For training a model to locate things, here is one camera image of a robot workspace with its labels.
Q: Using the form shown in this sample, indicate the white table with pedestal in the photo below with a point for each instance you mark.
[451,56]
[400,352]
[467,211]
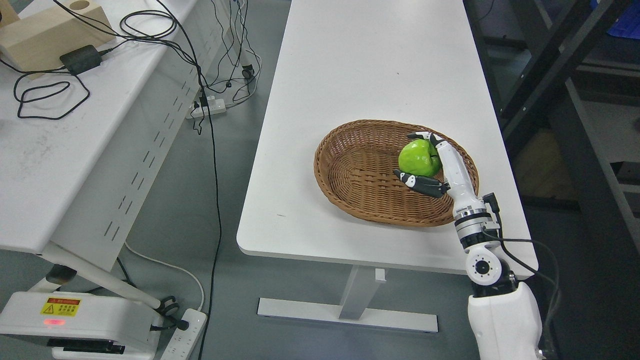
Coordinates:
[353,78]

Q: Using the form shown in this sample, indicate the white left desk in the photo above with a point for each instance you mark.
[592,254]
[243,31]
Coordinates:
[71,188]

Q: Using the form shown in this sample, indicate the wooden block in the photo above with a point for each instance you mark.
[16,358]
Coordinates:
[37,42]

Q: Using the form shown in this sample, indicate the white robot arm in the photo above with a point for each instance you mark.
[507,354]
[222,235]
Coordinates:
[502,310]

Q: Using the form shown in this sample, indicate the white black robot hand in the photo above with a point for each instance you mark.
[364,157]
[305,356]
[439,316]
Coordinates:
[458,184]

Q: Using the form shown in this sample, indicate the black metal shelf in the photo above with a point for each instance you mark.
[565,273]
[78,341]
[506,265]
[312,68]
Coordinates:
[566,95]

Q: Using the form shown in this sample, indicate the white floor power strip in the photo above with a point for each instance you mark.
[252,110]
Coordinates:
[183,341]

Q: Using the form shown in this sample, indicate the white far power strip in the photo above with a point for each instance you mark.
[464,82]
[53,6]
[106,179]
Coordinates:
[213,106]

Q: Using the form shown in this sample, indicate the brown wicker basket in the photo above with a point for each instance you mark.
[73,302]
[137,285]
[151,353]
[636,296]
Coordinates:
[354,165]

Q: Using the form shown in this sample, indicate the black power adapter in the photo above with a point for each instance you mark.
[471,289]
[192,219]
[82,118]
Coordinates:
[81,59]

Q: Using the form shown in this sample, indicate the green apple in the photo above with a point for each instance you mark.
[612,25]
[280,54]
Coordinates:
[421,158]

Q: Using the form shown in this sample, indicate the white machine with warning label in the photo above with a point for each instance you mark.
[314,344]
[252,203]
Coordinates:
[83,326]

